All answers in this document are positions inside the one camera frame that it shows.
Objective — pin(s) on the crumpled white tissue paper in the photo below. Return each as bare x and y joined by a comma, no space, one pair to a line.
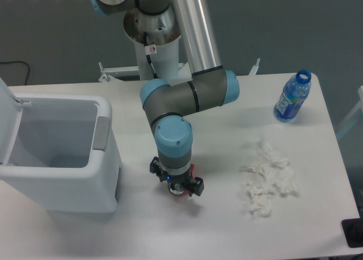
276,177

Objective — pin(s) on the white furniture at right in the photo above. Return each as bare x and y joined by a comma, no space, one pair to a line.
351,119

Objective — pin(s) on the white trash bin lid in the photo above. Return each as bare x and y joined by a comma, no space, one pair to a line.
11,115

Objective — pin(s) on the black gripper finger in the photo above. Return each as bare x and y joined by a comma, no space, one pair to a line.
155,168
195,186

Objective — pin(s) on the white trash bin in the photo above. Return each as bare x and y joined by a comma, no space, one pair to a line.
65,156

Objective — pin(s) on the black device at edge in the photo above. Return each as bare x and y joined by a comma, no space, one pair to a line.
352,229

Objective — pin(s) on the crushed red soda can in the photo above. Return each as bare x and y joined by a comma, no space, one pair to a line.
179,193

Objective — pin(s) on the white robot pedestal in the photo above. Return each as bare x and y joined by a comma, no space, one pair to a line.
158,56

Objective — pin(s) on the blue plastic water bottle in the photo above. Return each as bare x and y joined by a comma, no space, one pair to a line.
293,95

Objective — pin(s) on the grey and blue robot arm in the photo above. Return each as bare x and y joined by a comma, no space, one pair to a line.
166,106

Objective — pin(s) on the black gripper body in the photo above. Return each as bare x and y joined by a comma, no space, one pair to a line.
178,182

